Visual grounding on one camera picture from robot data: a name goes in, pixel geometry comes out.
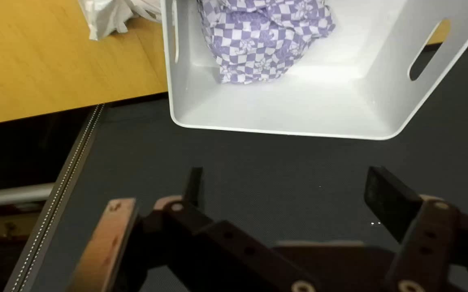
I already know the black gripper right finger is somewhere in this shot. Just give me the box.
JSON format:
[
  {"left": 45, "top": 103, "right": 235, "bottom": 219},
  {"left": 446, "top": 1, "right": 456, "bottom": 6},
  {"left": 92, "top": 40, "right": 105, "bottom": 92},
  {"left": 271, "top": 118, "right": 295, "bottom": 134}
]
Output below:
[{"left": 363, "top": 167, "right": 422, "bottom": 241}]

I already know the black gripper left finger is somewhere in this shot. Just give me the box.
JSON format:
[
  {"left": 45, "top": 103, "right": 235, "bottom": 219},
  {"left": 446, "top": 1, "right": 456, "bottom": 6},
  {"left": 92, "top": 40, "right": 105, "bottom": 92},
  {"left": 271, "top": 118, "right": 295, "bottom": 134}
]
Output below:
[{"left": 183, "top": 167, "right": 204, "bottom": 209}]

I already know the purple white checkered cloth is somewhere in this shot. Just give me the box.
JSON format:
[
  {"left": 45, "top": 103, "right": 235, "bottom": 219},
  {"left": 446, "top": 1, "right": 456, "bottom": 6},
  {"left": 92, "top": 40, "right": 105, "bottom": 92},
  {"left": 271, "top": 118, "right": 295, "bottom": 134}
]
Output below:
[{"left": 196, "top": 0, "right": 336, "bottom": 84}]

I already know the white plastic basket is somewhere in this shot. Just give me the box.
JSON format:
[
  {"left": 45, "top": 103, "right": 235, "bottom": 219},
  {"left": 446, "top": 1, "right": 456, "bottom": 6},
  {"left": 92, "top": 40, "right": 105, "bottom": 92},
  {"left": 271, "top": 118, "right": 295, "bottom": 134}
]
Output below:
[{"left": 162, "top": 0, "right": 468, "bottom": 141}]

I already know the white orange striped garment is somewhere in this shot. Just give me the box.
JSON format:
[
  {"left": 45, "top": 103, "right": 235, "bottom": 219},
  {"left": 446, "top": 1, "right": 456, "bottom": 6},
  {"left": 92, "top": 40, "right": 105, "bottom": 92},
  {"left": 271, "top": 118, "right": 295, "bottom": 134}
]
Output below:
[{"left": 77, "top": 0, "right": 162, "bottom": 40}]

